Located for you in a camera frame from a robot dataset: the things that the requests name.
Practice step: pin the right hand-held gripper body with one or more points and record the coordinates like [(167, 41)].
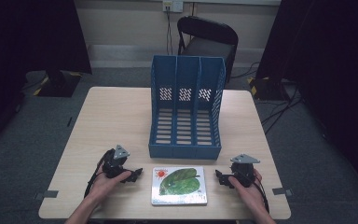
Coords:
[(244, 169)]

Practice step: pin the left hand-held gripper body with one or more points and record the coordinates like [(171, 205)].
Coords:
[(115, 165)]

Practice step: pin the green leaf picture book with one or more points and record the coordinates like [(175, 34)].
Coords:
[(180, 183)]

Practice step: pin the blue three-slot file rack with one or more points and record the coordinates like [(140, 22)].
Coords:
[(185, 149)]

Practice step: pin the person's left hand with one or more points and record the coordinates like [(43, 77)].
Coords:
[(105, 186)]

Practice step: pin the person's right hand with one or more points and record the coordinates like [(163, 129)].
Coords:
[(250, 194)]

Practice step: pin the grey tape strip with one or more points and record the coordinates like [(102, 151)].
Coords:
[(47, 194), (282, 191)]

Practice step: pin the black stand base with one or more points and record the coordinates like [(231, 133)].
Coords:
[(267, 88), (59, 84)]

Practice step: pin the large black curtain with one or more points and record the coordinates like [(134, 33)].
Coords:
[(18, 56), (332, 68)]

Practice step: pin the black chair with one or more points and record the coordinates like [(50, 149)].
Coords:
[(208, 37)]

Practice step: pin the white wall socket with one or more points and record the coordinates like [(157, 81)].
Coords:
[(173, 5)]

